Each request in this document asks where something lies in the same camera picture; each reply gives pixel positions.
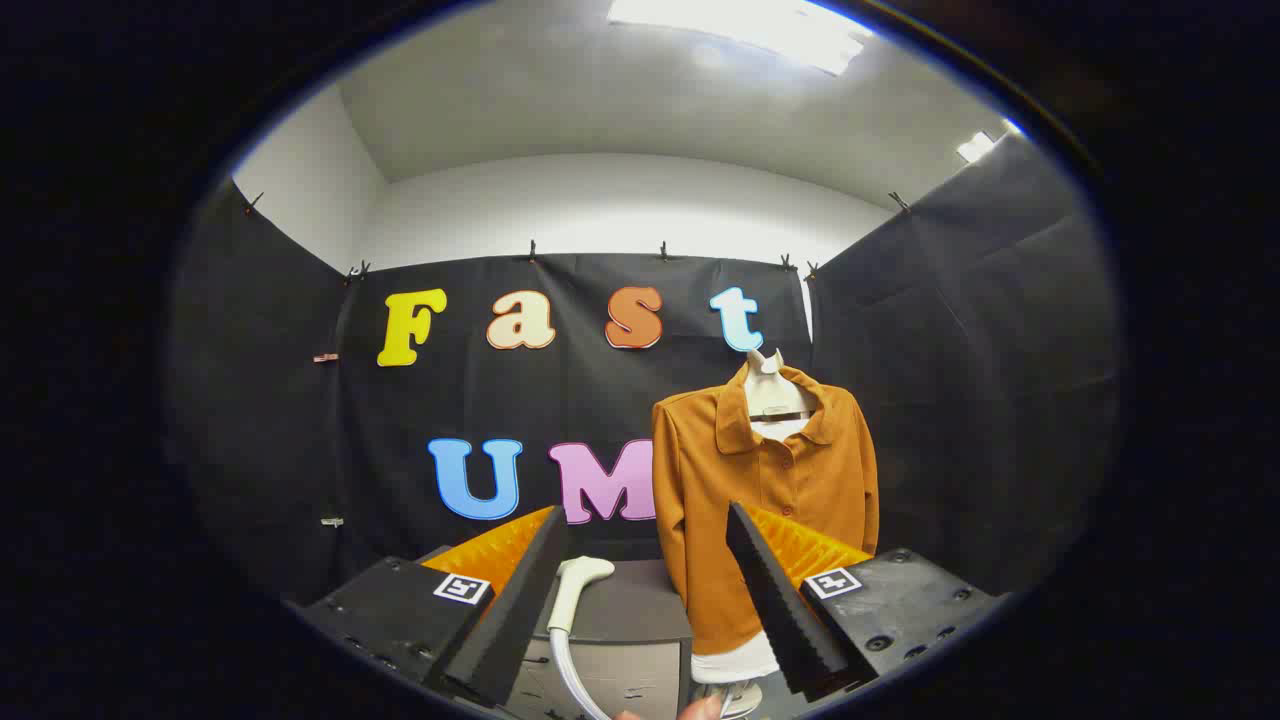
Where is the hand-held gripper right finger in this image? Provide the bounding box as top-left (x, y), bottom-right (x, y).
top-left (727, 502), bottom-right (1006, 701)

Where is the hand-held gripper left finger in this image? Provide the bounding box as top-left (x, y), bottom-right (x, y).
top-left (290, 505), bottom-right (571, 709)

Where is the white garment steamer with hose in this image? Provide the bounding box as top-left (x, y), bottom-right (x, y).
top-left (545, 556), bottom-right (617, 720)

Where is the orange button-up jacket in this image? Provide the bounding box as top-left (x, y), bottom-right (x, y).
top-left (652, 362), bottom-right (881, 658)

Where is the metal garment stand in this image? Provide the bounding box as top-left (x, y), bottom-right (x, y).
top-left (695, 680), bottom-right (766, 719)

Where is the grey cabinet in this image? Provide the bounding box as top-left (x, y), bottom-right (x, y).
top-left (415, 545), bottom-right (696, 720)

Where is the black backdrop cloth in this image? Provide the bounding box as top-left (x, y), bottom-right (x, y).
top-left (808, 135), bottom-right (1121, 596)
top-left (165, 178), bottom-right (351, 601)
top-left (335, 253), bottom-right (816, 561)

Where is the small ceiling light panel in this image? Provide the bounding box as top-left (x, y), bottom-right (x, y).
top-left (955, 120), bottom-right (1026, 164)

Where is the large ceiling light panel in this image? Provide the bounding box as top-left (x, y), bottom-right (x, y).
top-left (607, 0), bottom-right (873, 77)

